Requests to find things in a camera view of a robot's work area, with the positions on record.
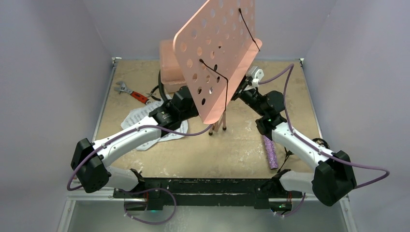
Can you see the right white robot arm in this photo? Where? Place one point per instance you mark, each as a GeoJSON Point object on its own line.
{"type": "Point", "coordinates": [332, 178]}

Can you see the aluminium table frame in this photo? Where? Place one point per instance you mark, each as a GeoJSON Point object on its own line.
{"type": "Point", "coordinates": [237, 152]}

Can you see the black handled pliers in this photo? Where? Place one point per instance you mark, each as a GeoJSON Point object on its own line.
{"type": "Point", "coordinates": [152, 94]}

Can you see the red handled adjustable wrench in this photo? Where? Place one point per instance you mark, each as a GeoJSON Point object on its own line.
{"type": "Point", "coordinates": [122, 88]}

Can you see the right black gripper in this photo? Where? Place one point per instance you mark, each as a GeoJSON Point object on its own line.
{"type": "Point", "coordinates": [241, 90]}

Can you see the black microphone tripod stand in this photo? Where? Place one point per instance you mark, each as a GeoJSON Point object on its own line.
{"type": "Point", "coordinates": [288, 153]}

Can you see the pink folding music stand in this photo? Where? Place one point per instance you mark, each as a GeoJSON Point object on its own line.
{"type": "Point", "coordinates": [214, 50]}

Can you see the purple glitter microphone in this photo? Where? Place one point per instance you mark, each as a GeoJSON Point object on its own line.
{"type": "Point", "coordinates": [270, 152]}

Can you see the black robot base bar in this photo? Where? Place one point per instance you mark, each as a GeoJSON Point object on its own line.
{"type": "Point", "coordinates": [256, 193]}

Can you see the pink plastic storage box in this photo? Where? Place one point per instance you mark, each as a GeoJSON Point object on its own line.
{"type": "Point", "coordinates": [171, 74]}

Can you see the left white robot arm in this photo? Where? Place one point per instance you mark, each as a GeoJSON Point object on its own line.
{"type": "Point", "coordinates": [91, 161]}

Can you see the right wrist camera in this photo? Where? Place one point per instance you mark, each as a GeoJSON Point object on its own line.
{"type": "Point", "coordinates": [256, 74]}

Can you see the top sheet music page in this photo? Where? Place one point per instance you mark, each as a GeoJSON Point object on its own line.
{"type": "Point", "coordinates": [136, 115]}

